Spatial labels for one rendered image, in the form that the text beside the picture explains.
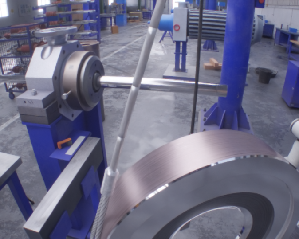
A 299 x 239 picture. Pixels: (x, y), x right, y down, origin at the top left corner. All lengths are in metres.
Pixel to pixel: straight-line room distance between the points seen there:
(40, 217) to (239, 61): 2.50
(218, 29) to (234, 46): 1.93
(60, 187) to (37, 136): 0.47
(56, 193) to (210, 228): 1.29
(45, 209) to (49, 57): 0.82
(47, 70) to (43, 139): 0.38
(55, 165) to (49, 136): 0.21
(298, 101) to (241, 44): 1.93
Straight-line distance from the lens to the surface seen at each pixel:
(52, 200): 0.96
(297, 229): 0.67
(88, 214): 1.98
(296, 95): 4.28
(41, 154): 1.45
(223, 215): 2.03
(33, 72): 1.37
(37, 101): 1.24
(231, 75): 2.83
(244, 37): 2.76
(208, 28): 4.70
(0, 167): 1.24
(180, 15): 4.66
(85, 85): 1.31
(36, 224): 0.90
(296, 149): 1.17
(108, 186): 0.27
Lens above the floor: 1.54
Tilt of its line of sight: 28 degrees down
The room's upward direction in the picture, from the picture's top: straight up
